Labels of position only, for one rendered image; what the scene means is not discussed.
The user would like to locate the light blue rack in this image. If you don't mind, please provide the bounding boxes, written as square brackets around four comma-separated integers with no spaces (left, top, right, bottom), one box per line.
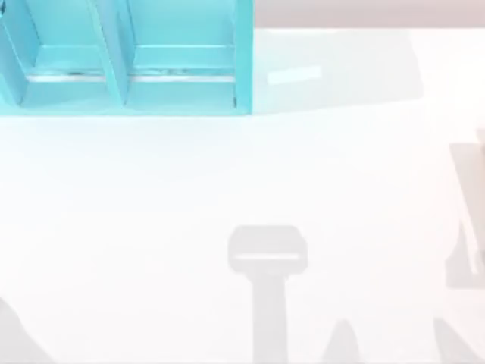
[0,0,255,117]

